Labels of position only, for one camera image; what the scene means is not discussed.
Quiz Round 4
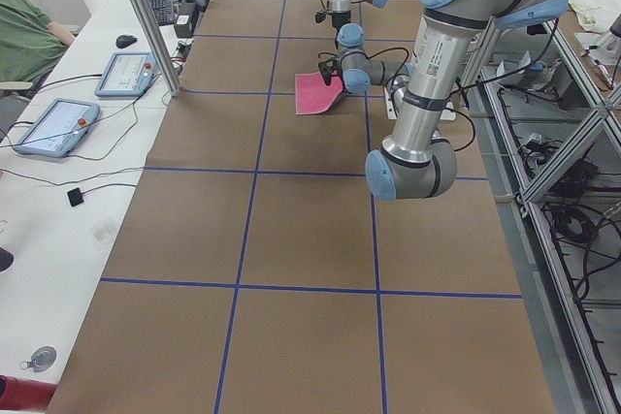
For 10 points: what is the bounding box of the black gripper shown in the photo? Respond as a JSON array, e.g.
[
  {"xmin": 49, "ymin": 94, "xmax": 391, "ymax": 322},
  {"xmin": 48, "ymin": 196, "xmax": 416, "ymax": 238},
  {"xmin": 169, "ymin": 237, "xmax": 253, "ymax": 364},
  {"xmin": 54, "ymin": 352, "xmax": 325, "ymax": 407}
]
[
  {"xmin": 331, "ymin": 62, "xmax": 347, "ymax": 92},
  {"xmin": 331, "ymin": 11, "xmax": 350, "ymax": 43}
]

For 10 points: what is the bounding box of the pink and grey towel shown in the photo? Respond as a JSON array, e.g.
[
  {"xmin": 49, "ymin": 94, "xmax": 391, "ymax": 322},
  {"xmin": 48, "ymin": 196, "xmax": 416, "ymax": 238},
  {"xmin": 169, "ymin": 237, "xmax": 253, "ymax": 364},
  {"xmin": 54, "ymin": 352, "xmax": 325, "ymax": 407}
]
[{"xmin": 295, "ymin": 72, "xmax": 343, "ymax": 115}]

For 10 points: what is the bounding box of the black box with label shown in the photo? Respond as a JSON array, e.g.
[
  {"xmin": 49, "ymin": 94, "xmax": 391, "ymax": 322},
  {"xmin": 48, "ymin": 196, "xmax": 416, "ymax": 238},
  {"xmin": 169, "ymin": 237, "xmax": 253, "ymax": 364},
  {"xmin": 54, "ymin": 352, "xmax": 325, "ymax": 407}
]
[{"xmin": 174, "ymin": 2, "xmax": 199, "ymax": 39}]

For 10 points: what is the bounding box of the black keyboard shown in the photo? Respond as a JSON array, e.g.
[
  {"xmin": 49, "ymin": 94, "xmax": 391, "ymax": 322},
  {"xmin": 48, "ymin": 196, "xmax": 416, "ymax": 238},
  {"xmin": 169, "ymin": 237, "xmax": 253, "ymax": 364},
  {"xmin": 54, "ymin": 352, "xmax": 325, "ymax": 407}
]
[{"xmin": 148, "ymin": 0, "xmax": 175, "ymax": 26}]

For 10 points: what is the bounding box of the far blue teach pendant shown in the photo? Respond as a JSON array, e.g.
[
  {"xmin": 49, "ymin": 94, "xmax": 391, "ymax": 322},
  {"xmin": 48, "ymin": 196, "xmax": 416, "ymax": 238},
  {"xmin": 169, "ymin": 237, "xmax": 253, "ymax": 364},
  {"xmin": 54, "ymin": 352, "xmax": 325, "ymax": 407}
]
[{"xmin": 94, "ymin": 52, "xmax": 156, "ymax": 98}]

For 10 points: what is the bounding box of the blue teach pendant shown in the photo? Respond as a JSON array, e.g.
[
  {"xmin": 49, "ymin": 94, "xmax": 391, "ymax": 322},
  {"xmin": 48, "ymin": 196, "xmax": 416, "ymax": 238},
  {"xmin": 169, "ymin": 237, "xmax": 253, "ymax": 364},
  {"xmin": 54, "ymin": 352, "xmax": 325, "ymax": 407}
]
[
  {"xmin": 14, "ymin": 98, "xmax": 100, "ymax": 158},
  {"xmin": 94, "ymin": 52, "xmax": 156, "ymax": 98}
]

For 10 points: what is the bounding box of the black computer mouse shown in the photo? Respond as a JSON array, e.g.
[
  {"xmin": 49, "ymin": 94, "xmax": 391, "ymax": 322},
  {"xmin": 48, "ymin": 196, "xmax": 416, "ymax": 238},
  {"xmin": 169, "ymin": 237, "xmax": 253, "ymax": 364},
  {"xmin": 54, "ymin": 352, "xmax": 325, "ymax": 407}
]
[{"xmin": 115, "ymin": 34, "xmax": 137, "ymax": 49}]

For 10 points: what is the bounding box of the near blue teach pendant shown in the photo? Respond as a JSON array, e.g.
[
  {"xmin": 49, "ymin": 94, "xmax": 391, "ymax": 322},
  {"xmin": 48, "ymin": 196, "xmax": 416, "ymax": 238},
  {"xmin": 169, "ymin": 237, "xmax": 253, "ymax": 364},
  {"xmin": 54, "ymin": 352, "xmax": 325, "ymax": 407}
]
[{"xmin": 14, "ymin": 98, "xmax": 100, "ymax": 158}]

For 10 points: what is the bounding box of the small black square device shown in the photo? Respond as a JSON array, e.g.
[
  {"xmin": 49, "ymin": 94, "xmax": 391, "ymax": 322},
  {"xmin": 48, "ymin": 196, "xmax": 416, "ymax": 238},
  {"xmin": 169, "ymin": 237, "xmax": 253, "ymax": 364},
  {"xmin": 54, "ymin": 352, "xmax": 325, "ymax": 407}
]
[{"xmin": 67, "ymin": 187, "xmax": 84, "ymax": 207}]

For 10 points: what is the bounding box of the person in green shirt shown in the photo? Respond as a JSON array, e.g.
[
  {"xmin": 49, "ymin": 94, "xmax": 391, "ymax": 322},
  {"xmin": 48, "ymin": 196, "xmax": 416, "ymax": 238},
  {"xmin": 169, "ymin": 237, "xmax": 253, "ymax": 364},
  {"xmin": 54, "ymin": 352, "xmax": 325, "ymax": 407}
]
[{"xmin": 1, "ymin": 0, "xmax": 76, "ymax": 82}]

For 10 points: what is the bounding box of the round metal tape measure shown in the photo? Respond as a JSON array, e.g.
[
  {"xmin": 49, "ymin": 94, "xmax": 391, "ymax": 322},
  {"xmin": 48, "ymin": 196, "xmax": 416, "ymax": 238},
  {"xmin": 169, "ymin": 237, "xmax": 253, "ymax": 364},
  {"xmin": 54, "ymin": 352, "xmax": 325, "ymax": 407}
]
[{"xmin": 19, "ymin": 345, "xmax": 57, "ymax": 372}]

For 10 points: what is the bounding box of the red object at edge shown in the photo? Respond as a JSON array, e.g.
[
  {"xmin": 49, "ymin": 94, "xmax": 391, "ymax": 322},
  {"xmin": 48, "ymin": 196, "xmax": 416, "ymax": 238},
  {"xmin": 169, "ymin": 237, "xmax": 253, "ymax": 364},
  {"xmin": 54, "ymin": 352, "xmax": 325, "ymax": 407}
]
[{"xmin": 0, "ymin": 375, "xmax": 57, "ymax": 412}]

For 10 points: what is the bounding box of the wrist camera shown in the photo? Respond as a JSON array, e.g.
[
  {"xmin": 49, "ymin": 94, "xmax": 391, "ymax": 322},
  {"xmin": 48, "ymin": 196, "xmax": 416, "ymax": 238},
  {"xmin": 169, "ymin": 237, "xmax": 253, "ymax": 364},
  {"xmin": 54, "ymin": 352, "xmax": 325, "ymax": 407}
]
[
  {"xmin": 317, "ymin": 58, "xmax": 339, "ymax": 86},
  {"xmin": 314, "ymin": 10, "xmax": 332, "ymax": 24}
]

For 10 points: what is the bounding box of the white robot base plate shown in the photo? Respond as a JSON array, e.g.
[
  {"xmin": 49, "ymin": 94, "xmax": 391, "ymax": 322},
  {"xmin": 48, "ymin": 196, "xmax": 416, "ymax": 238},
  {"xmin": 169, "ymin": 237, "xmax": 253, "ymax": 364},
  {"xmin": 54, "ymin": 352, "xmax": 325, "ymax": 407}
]
[{"xmin": 383, "ymin": 87, "xmax": 456, "ymax": 121}]

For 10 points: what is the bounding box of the aluminium frame post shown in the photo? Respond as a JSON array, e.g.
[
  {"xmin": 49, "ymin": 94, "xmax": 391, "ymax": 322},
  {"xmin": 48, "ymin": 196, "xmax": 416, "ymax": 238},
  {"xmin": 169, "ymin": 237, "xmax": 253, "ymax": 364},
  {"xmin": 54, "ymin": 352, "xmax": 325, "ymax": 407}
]
[{"xmin": 129, "ymin": 0, "xmax": 180, "ymax": 97}]

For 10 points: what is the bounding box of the aluminium frame rack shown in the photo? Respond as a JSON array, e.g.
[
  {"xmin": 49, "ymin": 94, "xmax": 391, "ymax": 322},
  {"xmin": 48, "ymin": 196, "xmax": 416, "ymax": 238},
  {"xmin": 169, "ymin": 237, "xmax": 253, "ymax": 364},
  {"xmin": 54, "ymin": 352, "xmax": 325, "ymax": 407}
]
[{"xmin": 472, "ymin": 13, "xmax": 620, "ymax": 413}]

